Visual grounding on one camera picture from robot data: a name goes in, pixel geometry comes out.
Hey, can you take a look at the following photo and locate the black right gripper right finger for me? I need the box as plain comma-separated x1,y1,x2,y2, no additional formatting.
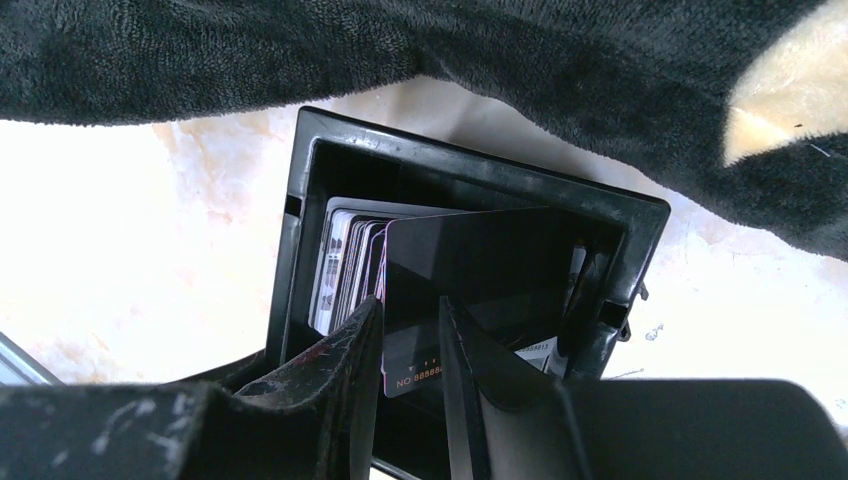
439,298,847,479

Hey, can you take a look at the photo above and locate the black pillow with cream flowers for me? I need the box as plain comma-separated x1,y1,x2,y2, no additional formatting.
1,1,847,260

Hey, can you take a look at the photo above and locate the black card holder box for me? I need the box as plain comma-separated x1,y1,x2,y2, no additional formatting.
264,105,672,480

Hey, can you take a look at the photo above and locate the stack of cards in holder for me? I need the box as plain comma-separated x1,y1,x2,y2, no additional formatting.
309,197,453,335

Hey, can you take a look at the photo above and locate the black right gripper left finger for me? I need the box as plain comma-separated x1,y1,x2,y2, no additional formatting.
1,298,383,479

